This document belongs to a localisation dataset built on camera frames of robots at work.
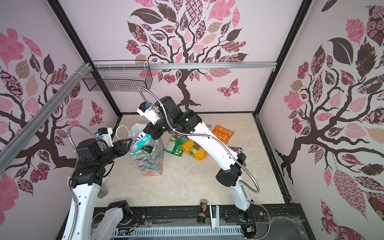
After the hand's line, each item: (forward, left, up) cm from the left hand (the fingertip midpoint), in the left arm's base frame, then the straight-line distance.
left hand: (131, 142), depth 72 cm
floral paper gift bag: (-6, -9, -7) cm, 12 cm away
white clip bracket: (-31, -41, -22) cm, 56 cm away
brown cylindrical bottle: (-27, -35, -23) cm, 50 cm away
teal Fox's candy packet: (-4, -8, +7) cm, 11 cm away
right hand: (+1, -10, +11) cm, 15 cm away
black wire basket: (+46, +18, +8) cm, 50 cm away
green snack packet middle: (+13, -18, -22) cm, 32 cm away
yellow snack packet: (+9, -29, -20) cm, 36 cm away
